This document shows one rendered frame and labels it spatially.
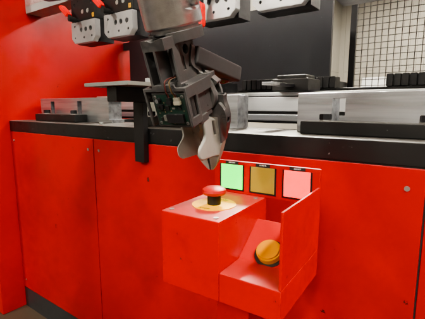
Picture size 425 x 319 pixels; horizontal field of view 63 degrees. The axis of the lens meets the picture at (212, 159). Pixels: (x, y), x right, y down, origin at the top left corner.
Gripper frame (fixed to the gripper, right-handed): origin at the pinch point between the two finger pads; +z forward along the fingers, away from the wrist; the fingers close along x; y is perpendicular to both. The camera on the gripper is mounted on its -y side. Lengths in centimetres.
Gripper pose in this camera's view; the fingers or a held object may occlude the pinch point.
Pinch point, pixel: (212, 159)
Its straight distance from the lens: 54.5
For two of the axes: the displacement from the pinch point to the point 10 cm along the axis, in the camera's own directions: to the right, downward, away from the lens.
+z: 1.9, 8.8, 4.3
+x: 8.4, 0.9, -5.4
